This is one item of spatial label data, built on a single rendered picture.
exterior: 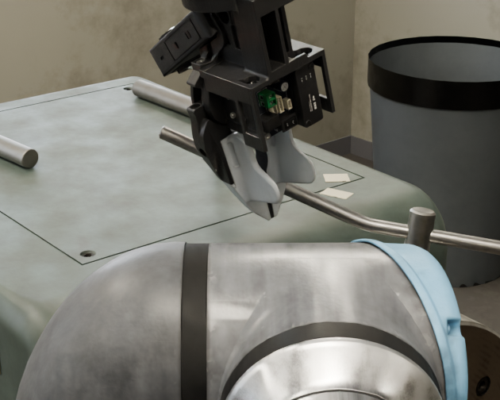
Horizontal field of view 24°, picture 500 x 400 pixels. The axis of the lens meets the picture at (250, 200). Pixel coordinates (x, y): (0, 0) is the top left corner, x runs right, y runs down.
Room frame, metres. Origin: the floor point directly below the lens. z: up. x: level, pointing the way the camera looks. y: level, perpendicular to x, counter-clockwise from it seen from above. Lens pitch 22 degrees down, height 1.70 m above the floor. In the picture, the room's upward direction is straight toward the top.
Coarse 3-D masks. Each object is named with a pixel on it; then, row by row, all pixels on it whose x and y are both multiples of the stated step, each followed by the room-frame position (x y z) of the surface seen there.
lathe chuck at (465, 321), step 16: (464, 320) 0.88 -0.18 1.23; (464, 336) 0.87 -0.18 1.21; (480, 336) 0.88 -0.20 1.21; (496, 336) 0.90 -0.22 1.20; (480, 352) 0.89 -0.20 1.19; (496, 352) 0.90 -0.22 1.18; (480, 368) 0.89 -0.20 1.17; (496, 368) 0.90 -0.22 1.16; (480, 384) 0.90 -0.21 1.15; (496, 384) 0.90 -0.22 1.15
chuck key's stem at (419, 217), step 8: (416, 208) 0.90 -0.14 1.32; (424, 208) 0.91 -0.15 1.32; (416, 216) 0.89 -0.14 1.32; (424, 216) 0.89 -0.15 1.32; (432, 216) 0.89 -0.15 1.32; (408, 224) 0.90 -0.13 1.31; (416, 224) 0.89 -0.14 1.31; (424, 224) 0.89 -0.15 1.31; (432, 224) 0.89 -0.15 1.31; (408, 232) 0.89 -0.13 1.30; (416, 232) 0.89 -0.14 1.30; (424, 232) 0.89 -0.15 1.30; (408, 240) 0.89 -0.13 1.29; (416, 240) 0.89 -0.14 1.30; (424, 240) 0.89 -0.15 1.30; (424, 248) 0.89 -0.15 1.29
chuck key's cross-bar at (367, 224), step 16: (176, 144) 0.94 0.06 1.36; (192, 144) 0.94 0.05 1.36; (288, 192) 0.92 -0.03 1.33; (304, 192) 0.92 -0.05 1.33; (320, 208) 0.91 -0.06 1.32; (336, 208) 0.91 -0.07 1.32; (352, 224) 0.90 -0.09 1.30; (368, 224) 0.90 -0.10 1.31; (384, 224) 0.90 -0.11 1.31; (400, 224) 0.90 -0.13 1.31; (432, 240) 0.89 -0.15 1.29; (448, 240) 0.89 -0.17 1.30; (464, 240) 0.89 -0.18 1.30; (480, 240) 0.88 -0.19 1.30; (496, 240) 0.89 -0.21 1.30
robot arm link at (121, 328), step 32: (128, 256) 0.58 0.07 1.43; (160, 256) 0.57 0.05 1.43; (96, 288) 0.56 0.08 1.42; (128, 288) 0.55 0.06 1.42; (160, 288) 0.54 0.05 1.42; (64, 320) 0.56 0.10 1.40; (96, 320) 0.54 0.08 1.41; (128, 320) 0.53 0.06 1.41; (160, 320) 0.53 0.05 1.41; (32, 352) 0.57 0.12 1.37; (64, 352) 0.54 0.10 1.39; (96, 352) 0.53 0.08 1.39; (128, 352) 0.52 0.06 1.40; (160, 352) 0.52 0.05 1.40; (32, 384) 0.55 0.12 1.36; (64, 384) 0.53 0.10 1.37; (96, 384) 0.52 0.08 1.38; (128, 384) 0.52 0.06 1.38; (160, 384) 0.52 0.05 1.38
